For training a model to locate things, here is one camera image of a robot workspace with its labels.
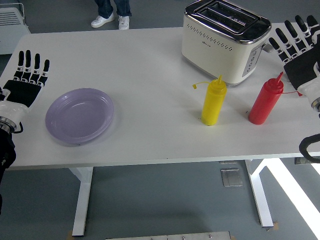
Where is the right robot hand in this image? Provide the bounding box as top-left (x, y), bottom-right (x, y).
top-left (268, 14), bottom-right (320, 104)

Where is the white table leg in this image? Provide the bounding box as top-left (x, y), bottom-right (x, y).
top-left (244, 159), bottom-right (275, 228)
top-left (68, 166), bottom-right (95, 237)

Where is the cream two-slot toaster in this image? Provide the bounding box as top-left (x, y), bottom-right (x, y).
top-left (181, 0), bottom-right (275, 88)

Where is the yellow squeeze bottle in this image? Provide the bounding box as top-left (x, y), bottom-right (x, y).
top-left (192, 74), bottom-right (228, 127)

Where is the metal floor plate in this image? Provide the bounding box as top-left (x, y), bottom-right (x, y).
top-left (104, 231), bottom-right (232, 240)

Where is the red squeeze bottle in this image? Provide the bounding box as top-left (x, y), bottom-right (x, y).
top-left (247, 71), bottom-right (304, 125)

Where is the purple plate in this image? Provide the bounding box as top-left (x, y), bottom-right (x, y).
top-left (44, 87), bottom-right (115, 146)

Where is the metal floor socket cover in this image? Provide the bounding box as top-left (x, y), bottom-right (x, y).
top-left (220, 167), bottom-right (244, 188)

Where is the grey table control panel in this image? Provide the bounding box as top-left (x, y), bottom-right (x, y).
top-left (294, 156), bottom-right (312, 165)

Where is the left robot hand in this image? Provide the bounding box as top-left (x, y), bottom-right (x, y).
top-left (0, 49), bottom-right (51, 124)

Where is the person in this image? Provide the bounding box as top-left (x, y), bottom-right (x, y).
top-left (90, 0), bottom-right (132, 30)

